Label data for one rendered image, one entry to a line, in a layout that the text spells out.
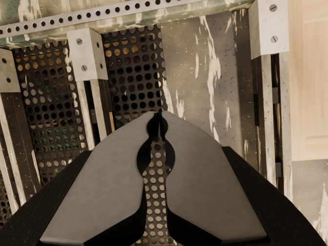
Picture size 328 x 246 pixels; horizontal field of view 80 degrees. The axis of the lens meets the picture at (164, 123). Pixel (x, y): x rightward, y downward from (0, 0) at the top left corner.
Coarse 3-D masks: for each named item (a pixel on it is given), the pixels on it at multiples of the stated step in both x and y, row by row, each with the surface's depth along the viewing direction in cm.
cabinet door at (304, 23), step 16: (288, 0) 47; (304, 0) 47; (320, 0) 46; (288, 16) 48; (304, 16) 47; (320, 16) 47; (288, 32) 48; (304, 32) 48; (320, 32) 48; (304, 48) 48; (320, 48) 48; (304, 64) 49; (320, 64) 49; (304, 80) 49; (320, 80) 49; (304, 96) 50; (320, 96) 50; (304, 112) 51; (320, 112) 50; (304, 128) 51; (320, 128) 51; (304, 144) 52; (320, 144) 51
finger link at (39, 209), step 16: (80, 160) 8; (64, 176) 7; (48, 192) 7; (64, 192) 7; (32, 208) 6; (48, 208) 6; (16, 224) 6; (32, 224) 6; (48, 224) 6; (0, 240) 5; (16, 240) 5; (32, 240) 5
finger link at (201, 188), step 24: (168, 120) 10; (168, 144) 9; (192, 144) 9; (216, 144) 9; (192, 168) 8; (216, 168) 7; (168, 192) 7; (192, 192) 7; (216, 192) 7; (240, 192) 7; (168, 216) 6; (192, 216) 6; (216, 216) 6; (240, 216) 6; (192, 240) 6; (216, 240) 5; (240, 240) 5
